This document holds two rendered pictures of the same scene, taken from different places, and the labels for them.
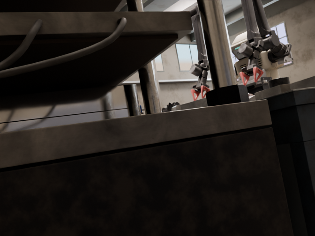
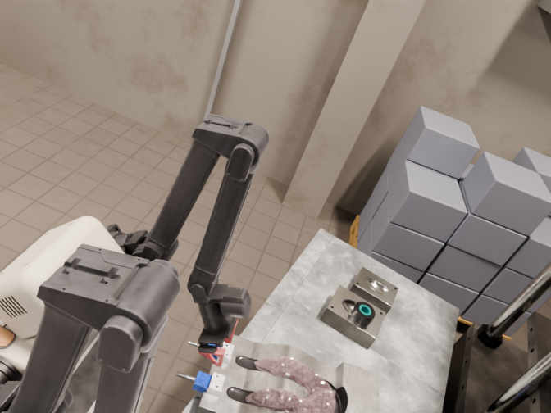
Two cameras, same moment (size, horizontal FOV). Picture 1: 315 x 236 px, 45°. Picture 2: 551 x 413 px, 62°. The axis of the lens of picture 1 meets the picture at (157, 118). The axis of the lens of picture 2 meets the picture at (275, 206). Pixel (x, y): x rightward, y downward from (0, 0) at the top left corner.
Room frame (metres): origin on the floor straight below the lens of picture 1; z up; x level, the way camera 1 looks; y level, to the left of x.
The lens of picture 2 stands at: (2.72, -0.10, 2.01)
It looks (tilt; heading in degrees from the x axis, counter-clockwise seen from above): 35 degrees down; 217
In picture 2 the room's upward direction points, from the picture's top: 23 degrees clockwise
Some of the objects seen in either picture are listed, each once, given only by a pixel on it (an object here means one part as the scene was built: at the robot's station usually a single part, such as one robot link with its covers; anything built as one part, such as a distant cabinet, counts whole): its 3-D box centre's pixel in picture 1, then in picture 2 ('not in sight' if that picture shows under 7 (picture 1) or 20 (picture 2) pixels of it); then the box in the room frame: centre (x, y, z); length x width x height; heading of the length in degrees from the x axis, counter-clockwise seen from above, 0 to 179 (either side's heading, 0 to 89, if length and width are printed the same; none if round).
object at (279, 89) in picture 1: (288, 95); (352, 315); (1.47, -0.52, 0.83); 0.20 x 0.15 x 0.07; 114
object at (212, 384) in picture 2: not in sight; (198, 381); (2.13, -0.56, 0.85); 0.13 x 0.05 x 0.05; 131
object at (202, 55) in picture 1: (199, 39); (120, 395); (2.51, -0.37, 1.40); 0.11 x 0.06 x 0.43; 37
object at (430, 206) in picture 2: not in sight; (459, 229); (-0.17, -0.79, 0.56); 1.13 x 0.75 x 1.12; 130
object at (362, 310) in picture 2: (279, 83); (362, 312); (1.48, -0.49, 0.89); 0.08 x 0.08 x 0.04
